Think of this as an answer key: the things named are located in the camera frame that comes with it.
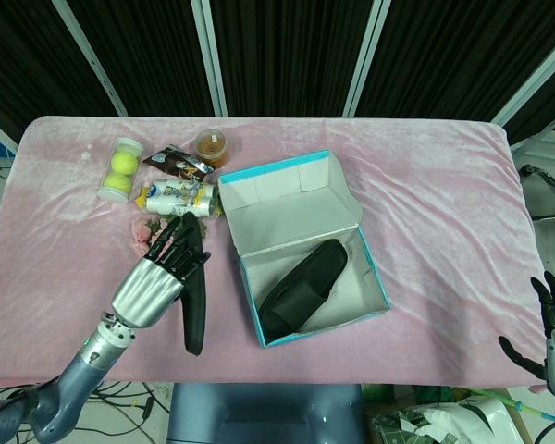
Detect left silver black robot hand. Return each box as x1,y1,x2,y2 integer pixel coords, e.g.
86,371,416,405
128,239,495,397
110,216,213,330

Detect black shoe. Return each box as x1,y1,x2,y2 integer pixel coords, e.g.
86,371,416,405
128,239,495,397
257,240,352,344
179,211,210,358

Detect blue cardboard shoe box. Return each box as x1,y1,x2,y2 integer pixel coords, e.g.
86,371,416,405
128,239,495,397
217,150,393,349

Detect pink artificial rose bouquet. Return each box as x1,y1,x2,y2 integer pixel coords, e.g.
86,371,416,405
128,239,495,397
129,215,209,255

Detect green thin rod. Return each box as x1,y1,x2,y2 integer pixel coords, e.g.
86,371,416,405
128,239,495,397
471,387,555,417

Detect white plastic bag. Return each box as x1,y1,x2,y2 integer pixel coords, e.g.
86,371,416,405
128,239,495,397
443,398,522,444

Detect white yellow snack package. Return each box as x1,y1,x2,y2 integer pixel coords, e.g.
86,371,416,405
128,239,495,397
135,179,226,218

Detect yellow tennis ball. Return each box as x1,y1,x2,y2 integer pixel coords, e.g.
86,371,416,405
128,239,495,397
110,151,140,176
102,173,133,194

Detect brown foil snack bag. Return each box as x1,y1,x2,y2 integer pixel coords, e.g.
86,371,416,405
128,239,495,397
142,144,216,180

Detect clear plastic tennis ball tube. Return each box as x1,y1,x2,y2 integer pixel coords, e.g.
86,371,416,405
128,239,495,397
96,136,145,203

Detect orange lidded plastic jar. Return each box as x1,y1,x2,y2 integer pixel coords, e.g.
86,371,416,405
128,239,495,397
193,129,232,170

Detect pink velvet tablecloth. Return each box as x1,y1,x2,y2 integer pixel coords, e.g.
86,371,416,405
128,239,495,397
0,115,555,389

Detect blue grey robot torso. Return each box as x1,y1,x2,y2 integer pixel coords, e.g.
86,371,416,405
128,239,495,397
168,382,369,444

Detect green white patterned bag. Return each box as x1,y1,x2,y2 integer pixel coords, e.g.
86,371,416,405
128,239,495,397
369,400,533,444

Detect tangled floor cables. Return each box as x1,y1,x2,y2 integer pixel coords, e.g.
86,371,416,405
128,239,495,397
0,381,170,444

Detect chrome metal frame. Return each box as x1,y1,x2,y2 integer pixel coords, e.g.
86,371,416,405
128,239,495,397
520,164,555,223

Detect white metal frame post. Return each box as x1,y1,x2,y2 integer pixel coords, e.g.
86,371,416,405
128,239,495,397
491,34,555,129
53,0,130,117
0,110,19,156
341,0,393,117
189,0,228,117

